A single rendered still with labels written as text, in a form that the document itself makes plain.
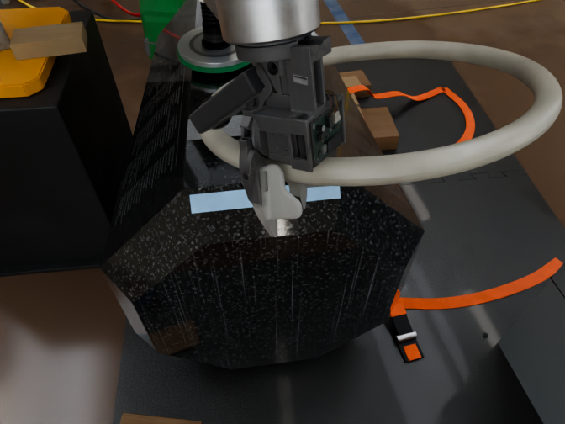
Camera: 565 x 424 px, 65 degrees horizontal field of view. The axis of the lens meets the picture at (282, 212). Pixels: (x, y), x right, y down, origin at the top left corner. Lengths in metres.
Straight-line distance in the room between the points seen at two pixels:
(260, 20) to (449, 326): 1.49
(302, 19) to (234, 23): 0.06
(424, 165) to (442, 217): 1.59
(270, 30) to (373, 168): 0.16
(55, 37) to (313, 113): 1.22
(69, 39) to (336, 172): 1.20
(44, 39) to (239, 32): 1.20
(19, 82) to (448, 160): 1.25
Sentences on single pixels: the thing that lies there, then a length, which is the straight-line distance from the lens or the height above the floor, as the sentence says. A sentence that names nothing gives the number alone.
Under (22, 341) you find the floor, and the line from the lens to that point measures 1.87.
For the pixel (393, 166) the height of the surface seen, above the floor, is 1.18.
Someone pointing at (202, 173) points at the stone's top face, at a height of 0.83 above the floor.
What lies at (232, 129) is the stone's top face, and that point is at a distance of 1.06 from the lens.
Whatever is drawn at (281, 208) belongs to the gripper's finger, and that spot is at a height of 1.13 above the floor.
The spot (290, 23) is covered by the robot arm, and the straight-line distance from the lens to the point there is 0.40.
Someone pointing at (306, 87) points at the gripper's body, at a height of 1.26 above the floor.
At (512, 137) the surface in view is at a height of 1.19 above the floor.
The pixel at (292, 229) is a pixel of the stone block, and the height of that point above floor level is 0.75.
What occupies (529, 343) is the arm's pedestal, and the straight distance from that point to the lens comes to 1.63.
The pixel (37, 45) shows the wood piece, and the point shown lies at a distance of 1.57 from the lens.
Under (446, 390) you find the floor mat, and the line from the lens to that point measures 1.64.
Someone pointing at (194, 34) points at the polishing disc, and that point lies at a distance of 1.36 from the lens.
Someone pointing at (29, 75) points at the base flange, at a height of 0.78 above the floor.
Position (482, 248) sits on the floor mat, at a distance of 2.00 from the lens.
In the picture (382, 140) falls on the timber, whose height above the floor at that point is 0.08.
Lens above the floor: 1.48
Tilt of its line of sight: 49 degrees down
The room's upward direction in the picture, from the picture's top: straight up
